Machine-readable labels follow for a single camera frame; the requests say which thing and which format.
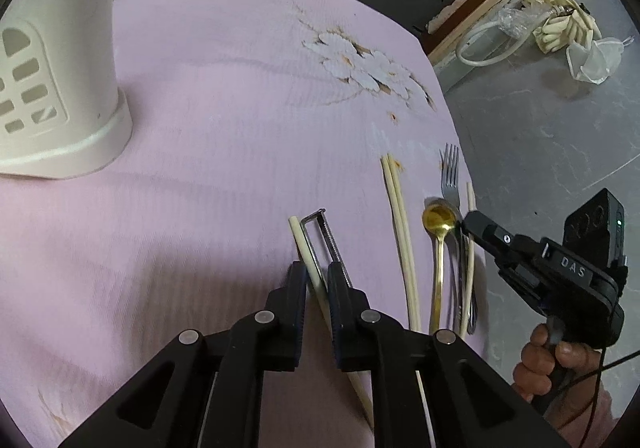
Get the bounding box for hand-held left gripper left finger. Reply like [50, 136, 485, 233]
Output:
[57, 262, 308, 448]

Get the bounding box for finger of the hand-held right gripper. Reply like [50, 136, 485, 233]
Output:
[462, 212, 545, 301]

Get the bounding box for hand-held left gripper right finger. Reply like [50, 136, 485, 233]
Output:
[327, 263, 571, 448]

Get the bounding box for pale wooden chopstick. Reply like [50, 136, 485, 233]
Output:
[288, 216, 376, 433]
[385, 154, 436, 448]
[380, 155, 418, 333]
[459, 181, 477, 338]

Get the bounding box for gold metal spoon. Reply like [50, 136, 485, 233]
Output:
[422, 198, 459, 335]

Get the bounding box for silver metal fork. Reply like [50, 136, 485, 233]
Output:
[439, 144, 481, 329]

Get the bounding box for metal peeler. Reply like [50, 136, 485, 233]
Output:
[300, 209, 354, 289]

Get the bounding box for white plastic utensil holder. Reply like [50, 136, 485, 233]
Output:
[0, 0, 134, 180]

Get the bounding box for person's right hand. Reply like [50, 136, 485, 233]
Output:
[512, 323, 608, 410]

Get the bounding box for pink floral tablecloth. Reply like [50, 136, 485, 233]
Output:
[0, 0, 501, 448]

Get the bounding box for white mesh strainer bag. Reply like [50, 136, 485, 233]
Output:
[567, 36, 637, 85]

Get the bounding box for clear plastic bag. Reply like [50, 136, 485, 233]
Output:
[497, 4, 537, 36]

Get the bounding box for cream rubber gloves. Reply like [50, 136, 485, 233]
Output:
[524, 0, 602, 54]

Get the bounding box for black cable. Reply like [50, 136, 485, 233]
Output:
[580, 345, 640, 448]

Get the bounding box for white flexible hose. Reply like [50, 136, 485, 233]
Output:
[457, 8, 528, 67]

